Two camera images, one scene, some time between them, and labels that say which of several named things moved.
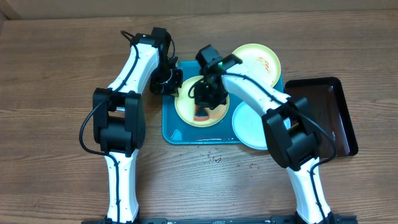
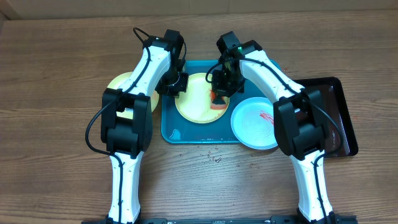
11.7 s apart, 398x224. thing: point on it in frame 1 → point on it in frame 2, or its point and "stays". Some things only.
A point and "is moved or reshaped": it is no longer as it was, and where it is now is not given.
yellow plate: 185,105 is moved or reshaped
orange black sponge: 200,113 is moved or reshaped
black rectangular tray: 326,100 stays
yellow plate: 260,61 is moved or reshaped
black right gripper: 204,101 → 221,89
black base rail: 334,219 stays
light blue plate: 248,127 stays
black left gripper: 173,88 stays
